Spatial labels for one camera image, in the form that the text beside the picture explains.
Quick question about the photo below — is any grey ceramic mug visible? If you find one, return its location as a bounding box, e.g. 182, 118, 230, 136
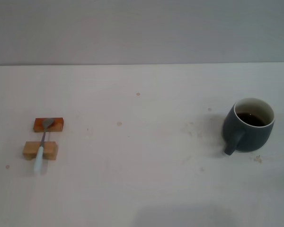
222, 97, 275, 156

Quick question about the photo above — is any light tan wooden block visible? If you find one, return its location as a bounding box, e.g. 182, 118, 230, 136
23, 141, 59, 161

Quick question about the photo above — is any dark coffee liquid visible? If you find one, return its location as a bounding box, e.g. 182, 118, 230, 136
235, 111, 266, 127

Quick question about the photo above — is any reddish brown wooden block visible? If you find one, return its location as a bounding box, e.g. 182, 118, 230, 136
33, 117, 64, 133

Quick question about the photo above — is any spoon with white handle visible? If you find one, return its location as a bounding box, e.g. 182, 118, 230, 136
33, 117, 55, 173

